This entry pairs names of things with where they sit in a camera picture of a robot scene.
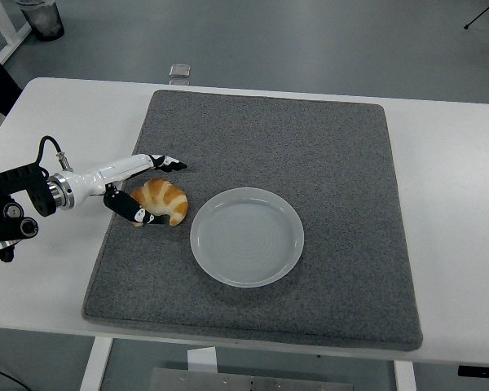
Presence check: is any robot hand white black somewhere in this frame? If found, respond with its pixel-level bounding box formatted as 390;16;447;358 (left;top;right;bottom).
64;153;188;227

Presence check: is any golden croissant bread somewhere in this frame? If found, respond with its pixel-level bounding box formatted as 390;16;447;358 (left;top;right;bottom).
129;178;189;227

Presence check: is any round grey plate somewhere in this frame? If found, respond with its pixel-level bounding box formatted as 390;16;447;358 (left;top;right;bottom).
189;187;306;289

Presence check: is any black mesh waste bin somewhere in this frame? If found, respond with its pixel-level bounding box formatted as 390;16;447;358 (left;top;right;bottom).
15;0;65;42

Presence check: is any grey felt mat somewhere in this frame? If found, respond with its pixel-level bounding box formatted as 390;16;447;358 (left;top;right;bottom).
81;89;425;352

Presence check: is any white table leg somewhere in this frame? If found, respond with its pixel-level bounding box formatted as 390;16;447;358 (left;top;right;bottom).
79;336;114;391
393;360;417;391

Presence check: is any black tripod leg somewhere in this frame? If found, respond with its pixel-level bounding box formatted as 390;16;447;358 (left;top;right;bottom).
463;0;489;30

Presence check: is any black table control panel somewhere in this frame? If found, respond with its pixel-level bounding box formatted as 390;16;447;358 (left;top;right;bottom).
458;365;489;378

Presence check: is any white desk leg frame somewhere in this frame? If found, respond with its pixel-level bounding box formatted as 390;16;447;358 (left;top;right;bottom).
0;0;33;66

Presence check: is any white table bracket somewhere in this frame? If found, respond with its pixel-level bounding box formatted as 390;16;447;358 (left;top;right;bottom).
186;346;218;374

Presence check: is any black floor cable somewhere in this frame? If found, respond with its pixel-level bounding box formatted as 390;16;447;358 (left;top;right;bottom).
0;356;25;391

